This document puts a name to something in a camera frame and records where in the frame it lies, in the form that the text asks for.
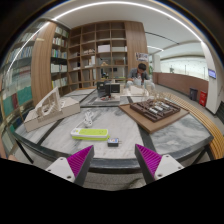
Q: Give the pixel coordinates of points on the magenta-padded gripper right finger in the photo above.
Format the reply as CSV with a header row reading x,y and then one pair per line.
x,y
150,160

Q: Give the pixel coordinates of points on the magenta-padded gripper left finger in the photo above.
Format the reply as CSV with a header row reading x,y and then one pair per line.
x,y
79,160

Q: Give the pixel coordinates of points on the black charger block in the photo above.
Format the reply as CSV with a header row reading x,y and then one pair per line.
x,y
113,142

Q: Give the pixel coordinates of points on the green and white power strip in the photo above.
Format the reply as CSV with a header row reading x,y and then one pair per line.
x,y
90,133

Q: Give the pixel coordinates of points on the brown building model on board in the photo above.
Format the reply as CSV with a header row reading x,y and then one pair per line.
x,y
153,118

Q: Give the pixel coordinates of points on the white architectural building model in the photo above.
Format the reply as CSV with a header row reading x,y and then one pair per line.
x,y
66,108

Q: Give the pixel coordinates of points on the curved slatted wooden bench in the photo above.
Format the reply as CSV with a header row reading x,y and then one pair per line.
x,y
210,126

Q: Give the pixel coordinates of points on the small white building model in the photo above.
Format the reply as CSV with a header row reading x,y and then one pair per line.
x,y
137,90

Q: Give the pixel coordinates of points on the dark bin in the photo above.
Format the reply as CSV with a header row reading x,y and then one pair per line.
x,y
193,94

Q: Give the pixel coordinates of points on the red bin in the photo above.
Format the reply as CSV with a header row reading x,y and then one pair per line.
x,y
203,99

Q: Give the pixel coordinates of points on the person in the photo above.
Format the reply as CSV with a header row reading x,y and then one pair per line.
x,y
138,75

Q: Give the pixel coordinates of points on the glass-front bookcase with books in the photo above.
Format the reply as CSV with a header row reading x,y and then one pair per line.
x,y
16,90

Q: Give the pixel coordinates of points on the wooden shelf unit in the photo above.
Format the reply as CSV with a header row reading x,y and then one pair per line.
x,y
41,63

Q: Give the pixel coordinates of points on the wall poster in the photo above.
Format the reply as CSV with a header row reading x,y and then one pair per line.
x,y
141,57

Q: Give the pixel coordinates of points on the wall-mounted screen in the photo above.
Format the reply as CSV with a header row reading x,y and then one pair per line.
x,y
212,73

